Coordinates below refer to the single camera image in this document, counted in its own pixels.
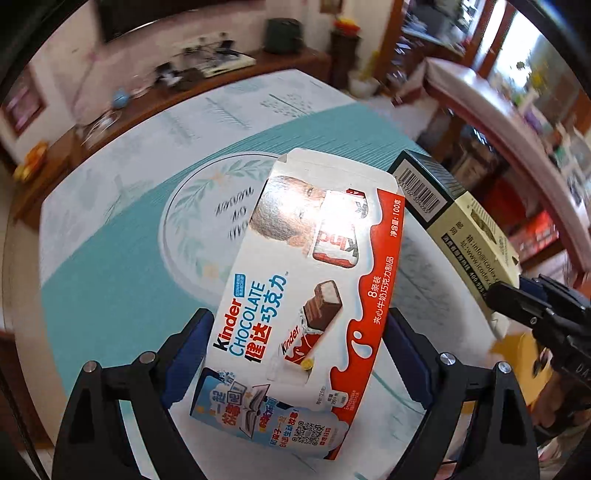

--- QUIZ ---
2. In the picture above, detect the white bucket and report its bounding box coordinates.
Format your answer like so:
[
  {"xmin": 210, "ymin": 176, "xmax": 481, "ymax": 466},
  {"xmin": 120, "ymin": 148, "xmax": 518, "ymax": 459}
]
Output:
[{"xmin": 348, "ymin": 71, "xmax": 379, "ymax": 97}]

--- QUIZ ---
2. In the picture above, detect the white set-top box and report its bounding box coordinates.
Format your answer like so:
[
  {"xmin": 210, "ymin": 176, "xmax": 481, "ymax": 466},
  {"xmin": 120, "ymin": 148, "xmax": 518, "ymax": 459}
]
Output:
[{"xmin": 203, "ymin": 54, "xmax": 257, "ymax": 77}]

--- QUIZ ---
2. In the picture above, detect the black television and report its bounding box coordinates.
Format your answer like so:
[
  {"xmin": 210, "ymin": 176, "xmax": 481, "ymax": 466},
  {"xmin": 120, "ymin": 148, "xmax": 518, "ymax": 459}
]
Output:
[{"xmin": 99, "ymin": 0, "xmax": 259, "ymax": 44}]

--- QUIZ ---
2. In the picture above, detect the tree print tablecloth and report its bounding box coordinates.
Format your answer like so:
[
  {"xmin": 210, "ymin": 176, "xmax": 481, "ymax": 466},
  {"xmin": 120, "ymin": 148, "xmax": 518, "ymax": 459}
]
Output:
[{"xmin": 39, "ymin": 69, "xmax": 509, "ymax": 480}]

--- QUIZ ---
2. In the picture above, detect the bowl of fruit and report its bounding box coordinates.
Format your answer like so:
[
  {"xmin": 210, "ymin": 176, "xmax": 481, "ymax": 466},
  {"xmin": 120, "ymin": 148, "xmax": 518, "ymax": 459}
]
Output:
[{"xmin": 13, "ymin": 142, "xmax": 49, "ymax": 181}]

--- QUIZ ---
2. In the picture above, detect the dark green air fryer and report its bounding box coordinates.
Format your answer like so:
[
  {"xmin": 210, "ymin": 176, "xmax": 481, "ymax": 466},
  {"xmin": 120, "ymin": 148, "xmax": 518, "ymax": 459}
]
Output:
[{"xmin": 264, "ymin": 17, "xmax": 303, "ymax": 51}]

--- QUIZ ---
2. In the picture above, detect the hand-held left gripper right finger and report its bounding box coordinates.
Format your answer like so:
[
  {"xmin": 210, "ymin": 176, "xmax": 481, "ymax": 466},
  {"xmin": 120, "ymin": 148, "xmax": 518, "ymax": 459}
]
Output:
[{"xmin": 383, "ymin": 308, "xmax": 539, "ymax": 480}]

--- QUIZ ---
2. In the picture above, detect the dark woven stand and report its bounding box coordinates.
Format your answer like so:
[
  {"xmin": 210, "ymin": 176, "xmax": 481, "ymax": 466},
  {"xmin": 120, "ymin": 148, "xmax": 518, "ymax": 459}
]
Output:
[{"xmin": 330, "ymin": 31, "xmax": 362, "ymax": 90}]

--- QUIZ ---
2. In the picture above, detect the cream box with black end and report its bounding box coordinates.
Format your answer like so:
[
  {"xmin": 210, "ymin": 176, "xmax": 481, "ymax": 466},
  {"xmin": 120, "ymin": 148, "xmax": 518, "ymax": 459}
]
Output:
[{"xmin": 388, "ymin": 149, "xmax": 525, "ymax": 340}]

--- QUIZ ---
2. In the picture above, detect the round leaf print mat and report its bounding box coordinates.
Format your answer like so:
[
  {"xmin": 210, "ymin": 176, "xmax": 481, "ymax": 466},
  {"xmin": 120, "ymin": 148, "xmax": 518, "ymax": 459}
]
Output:
[{"xmin": 159, "ymin": 154, "xmax": 301, "ymax": 301}]

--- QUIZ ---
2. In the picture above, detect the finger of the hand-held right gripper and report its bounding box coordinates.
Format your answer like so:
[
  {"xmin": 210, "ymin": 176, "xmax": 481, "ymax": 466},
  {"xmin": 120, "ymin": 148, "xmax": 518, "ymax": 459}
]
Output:
[
  {"xmin": 484, "ymin": 282, "xmax": 555, "ymax": 333},
  {"xmin": 522, "ymin": 274, "xmax": 583, "ymax": 305}
]

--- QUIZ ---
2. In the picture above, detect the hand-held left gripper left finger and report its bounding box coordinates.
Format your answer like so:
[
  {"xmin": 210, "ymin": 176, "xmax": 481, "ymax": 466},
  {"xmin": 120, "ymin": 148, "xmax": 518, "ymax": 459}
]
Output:
[{"xmin": 51, "ymin": 308, "xmax": 215, "ymax": 480}]

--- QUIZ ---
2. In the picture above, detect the wooden television cabinet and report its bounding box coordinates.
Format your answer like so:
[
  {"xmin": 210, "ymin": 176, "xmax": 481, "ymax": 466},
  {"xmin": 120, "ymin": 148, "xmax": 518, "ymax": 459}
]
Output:
[{"xmin": 9, "ymin": 46, "xmax": 333, "ymax": 222}]

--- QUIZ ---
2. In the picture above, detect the red white chocolate box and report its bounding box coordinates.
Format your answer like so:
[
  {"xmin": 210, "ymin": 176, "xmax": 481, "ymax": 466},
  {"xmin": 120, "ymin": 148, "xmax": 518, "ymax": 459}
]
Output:
[{"xmin": 190, "ymin": 148, "xmax": 406, "ymax": 461}]

